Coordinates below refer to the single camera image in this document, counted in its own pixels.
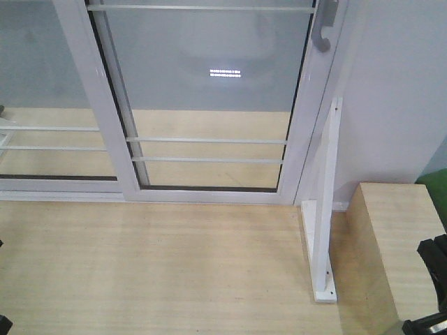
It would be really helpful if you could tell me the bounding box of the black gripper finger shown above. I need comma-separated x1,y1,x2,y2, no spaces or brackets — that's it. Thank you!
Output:
0,315,13,335
417,234,446,311
402,312,446,335

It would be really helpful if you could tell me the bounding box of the white framed transparent sliding door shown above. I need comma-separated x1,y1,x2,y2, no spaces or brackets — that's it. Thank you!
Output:
53,1,342,205

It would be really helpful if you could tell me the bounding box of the light wooden box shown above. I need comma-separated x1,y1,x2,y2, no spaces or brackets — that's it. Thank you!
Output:
346,182,444,334

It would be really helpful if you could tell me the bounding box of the green sandbag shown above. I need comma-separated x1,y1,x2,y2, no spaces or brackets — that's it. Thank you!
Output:
416,169,447,230

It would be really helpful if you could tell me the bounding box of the white fixed glass panel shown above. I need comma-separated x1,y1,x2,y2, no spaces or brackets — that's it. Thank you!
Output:
1,1,123,197

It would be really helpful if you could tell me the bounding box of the white triangular support bracket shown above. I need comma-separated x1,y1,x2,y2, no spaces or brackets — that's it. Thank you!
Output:
301,97,343,304

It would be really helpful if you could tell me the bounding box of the grey door handle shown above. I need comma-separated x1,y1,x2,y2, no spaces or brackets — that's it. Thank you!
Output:
312,0,339,53

